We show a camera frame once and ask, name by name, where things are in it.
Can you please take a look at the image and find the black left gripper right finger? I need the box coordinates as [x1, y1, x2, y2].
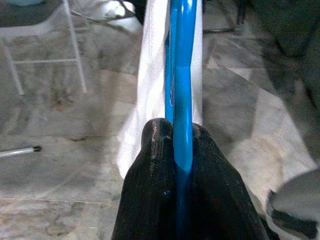
[191, 123, 280, 240]

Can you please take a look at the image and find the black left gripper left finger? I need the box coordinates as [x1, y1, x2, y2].
[111, 118, 178, 240]

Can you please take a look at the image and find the blue plastic hanger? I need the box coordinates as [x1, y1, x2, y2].
[163, 0, 195, 240]

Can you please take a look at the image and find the white shirt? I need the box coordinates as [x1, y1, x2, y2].
[116, 0, 205, 180]

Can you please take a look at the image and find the grey rod with black tip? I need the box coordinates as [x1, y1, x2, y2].
[0, 145, 43, 159]

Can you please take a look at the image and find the grey folding chair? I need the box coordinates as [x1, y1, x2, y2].
[0, 0, 88, 96]

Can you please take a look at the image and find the light blue cushion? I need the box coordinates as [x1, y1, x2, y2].
[7, 0, 48, 7]

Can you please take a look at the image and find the white wire bouncer frame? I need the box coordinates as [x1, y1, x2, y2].
[71, 0, 142, 35]

